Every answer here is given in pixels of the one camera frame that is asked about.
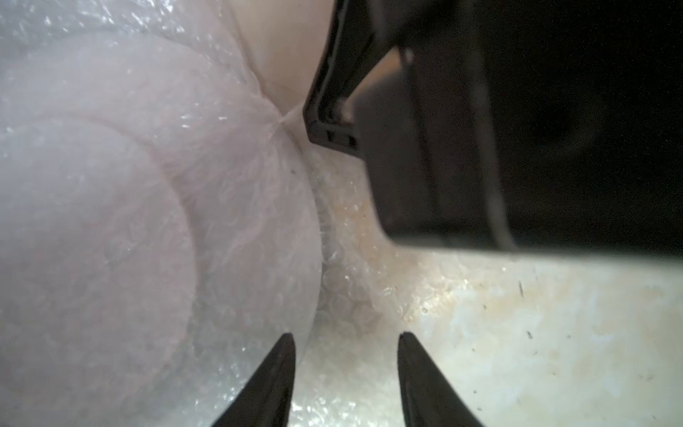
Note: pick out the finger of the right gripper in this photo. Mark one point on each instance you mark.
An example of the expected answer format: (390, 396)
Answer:
(352, 50)

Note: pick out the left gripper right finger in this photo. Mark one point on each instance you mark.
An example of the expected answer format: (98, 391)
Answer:
(427, 398)

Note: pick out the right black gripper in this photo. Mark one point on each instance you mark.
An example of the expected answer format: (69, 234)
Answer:
(536, 126)

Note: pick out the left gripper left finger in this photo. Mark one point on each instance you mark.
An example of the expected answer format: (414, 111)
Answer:
(267, 396)

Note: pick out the green rimmed plate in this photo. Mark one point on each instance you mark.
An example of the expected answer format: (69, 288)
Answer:
(158, 234)

